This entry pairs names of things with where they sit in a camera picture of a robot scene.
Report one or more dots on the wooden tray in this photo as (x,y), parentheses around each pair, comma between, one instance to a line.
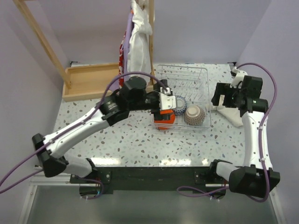
(89,81)

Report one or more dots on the red blue patterned bowl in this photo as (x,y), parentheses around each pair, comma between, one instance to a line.
(181,106)

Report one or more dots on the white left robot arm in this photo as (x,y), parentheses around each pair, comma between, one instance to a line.
(110,110)

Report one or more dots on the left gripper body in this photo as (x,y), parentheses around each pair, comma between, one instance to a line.
(156,102)

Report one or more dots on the purple cloth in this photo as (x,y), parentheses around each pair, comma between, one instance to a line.
(126,47)

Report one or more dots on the red and white patterned cloth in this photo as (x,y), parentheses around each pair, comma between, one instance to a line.
(121,62)

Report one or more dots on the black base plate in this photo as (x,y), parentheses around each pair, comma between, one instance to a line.
(106,180)

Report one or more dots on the cream cloth on table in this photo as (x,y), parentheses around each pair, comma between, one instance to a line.
(231,114)

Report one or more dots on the white wire dish rack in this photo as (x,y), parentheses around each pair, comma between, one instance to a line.
(192,84)

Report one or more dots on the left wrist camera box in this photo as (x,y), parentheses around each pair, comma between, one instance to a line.
(167,100)

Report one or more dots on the orange plastic bowl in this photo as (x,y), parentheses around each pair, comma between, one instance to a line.
(163,120)

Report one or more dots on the white hanging cloth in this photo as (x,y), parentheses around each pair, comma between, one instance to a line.
(139,55)

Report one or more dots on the brown patterned ceramic bowl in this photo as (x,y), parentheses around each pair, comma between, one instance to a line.
(194,115)

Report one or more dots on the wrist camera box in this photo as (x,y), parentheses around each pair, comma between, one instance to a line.
(238,78)
(167,100)

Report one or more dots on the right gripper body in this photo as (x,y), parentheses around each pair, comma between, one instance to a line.
(219,92)

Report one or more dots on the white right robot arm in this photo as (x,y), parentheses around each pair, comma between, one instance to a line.
(255,177)

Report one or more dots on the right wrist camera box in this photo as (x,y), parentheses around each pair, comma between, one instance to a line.
(238,78)

